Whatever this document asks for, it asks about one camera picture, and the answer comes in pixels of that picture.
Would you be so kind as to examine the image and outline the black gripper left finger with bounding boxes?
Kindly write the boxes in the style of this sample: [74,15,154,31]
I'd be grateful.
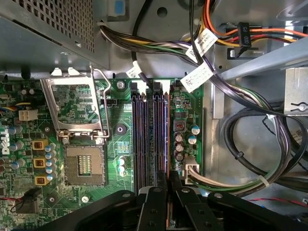
[40,169,168,231]

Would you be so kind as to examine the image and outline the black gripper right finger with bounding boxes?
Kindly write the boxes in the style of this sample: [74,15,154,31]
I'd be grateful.
[169,170,308,231]

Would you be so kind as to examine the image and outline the RAM memory stick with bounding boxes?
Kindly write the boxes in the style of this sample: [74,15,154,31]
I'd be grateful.
[167,92,176,228]

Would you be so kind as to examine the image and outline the black RAM slot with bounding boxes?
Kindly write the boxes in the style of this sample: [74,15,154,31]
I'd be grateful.
[160,80,169,173]
[153,81,161,191]
[140,81,149,193]
[131,81,140,193]

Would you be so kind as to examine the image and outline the green motherboard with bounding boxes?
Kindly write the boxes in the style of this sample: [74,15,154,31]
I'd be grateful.
[0,77,205,231]

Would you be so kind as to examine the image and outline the CPU socket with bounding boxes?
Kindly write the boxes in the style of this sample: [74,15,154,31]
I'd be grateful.
[63,143,107,187]

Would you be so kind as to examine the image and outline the metal socket cover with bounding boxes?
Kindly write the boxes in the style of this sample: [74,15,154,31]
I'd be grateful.
[39,67,108,145]

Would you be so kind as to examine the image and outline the grey metal drive cage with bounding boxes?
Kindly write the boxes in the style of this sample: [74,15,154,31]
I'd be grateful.
[214,0,308,116]

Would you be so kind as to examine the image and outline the grey power supply unit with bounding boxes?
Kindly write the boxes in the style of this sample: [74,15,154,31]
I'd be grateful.
[0,0,114,75]

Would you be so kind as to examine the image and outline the black cable bundle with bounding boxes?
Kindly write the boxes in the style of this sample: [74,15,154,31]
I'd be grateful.
[222,101,308,191]

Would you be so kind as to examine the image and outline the wire locking lever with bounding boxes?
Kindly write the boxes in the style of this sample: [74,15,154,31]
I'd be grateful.
[89,64,113,140]

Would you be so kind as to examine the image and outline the thin black labelled cable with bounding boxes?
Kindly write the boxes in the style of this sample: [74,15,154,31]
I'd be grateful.
[126,0,155,85]

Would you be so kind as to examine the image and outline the multicolour power wire bundle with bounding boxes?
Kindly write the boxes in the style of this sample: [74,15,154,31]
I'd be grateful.
[96,20,293,193]

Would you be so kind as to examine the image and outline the orange wires with black plug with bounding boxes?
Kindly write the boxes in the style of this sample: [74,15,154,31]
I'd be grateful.
[201,0,308,49]

